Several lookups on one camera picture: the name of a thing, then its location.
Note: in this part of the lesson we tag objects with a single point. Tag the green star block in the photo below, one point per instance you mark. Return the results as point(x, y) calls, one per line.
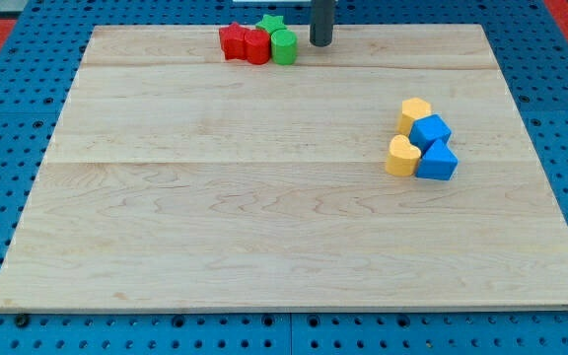
point(271, 23)

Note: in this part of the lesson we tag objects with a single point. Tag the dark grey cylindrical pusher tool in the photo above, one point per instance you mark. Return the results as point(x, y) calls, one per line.
point(321, 22)

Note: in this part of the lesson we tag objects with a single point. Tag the light wooden board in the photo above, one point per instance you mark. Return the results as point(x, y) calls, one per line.
point(176, 181)

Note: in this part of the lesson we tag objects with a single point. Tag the red cylinder block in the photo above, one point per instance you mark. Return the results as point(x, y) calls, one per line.
point(257, 46)

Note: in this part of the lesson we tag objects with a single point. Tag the blue triangle block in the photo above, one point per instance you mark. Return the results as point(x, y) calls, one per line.
point(439, 162)

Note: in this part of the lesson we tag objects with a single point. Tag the blue cube block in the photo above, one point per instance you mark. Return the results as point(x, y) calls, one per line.
point(425, 131)

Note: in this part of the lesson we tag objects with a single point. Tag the yellow heart block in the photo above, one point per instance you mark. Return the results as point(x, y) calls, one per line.
point(403, 157)

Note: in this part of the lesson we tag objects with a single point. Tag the green cylinder block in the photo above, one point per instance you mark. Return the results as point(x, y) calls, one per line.
point(284, 47)

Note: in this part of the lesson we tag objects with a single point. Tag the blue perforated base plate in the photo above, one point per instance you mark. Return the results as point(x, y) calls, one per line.
point(38, 63)

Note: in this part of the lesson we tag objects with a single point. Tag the red star block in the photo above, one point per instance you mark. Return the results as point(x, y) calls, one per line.
point(232, 41)

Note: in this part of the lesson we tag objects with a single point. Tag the yellow hexagon block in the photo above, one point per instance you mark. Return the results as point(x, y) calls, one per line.
point(412, 110)

